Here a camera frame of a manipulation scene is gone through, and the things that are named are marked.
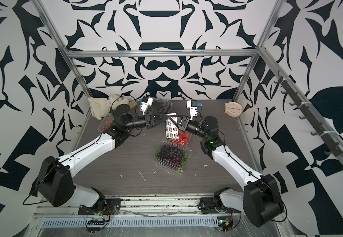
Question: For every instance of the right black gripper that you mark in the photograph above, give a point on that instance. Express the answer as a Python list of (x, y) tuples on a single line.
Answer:
[(181, 127)]

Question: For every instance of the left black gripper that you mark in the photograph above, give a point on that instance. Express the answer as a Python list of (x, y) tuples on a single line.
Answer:
[(149, 119)]

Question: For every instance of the white fruit sticker sheet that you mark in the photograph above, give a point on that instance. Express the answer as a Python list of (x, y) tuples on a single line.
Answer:
[(171, 131)]

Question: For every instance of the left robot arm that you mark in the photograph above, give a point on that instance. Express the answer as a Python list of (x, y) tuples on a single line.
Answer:
[(55, 180)]

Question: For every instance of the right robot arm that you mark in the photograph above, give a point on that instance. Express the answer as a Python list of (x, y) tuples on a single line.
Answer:
[(260, 199)]

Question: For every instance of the empty stacked clamshell boxes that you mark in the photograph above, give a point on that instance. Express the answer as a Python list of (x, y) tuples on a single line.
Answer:
[(160, 106)]

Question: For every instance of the strawberry clamshell box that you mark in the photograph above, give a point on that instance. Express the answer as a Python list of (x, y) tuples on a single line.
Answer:
[(183, 138)]

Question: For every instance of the purple grape clamshell box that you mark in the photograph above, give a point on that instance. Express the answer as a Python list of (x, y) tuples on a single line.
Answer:
[(172, 156)]

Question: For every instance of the green grape clamshell box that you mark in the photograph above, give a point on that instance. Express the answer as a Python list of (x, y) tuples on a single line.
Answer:
[(106, 122)]

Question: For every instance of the beige alarm clock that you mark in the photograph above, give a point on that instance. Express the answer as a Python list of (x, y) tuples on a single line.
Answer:
[(233, 109)]

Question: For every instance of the white plush toy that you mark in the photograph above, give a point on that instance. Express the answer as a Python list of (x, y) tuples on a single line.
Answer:
[(101, 107)]

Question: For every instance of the right black controller board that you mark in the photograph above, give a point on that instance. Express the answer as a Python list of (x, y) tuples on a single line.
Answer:
[(225, 223)]

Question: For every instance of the black controller board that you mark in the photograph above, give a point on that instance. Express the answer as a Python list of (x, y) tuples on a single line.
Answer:
[(225, 223), (95, 225)]

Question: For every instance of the left black controller board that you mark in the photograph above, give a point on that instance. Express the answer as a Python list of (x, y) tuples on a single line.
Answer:
[(95, 225)]

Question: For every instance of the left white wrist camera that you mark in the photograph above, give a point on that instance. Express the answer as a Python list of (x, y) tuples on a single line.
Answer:
[(145, 103)]

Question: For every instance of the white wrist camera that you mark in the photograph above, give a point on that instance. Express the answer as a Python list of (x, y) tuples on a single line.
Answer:
[(145, 103), (193, 106)]

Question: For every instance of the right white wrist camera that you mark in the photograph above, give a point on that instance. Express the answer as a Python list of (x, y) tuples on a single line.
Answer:
[(193, 106)]

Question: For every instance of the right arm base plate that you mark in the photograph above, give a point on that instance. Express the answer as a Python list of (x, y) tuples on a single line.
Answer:
[(211, 205)]

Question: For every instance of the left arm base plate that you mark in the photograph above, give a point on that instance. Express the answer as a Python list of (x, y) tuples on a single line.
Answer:
[(108, 206)]

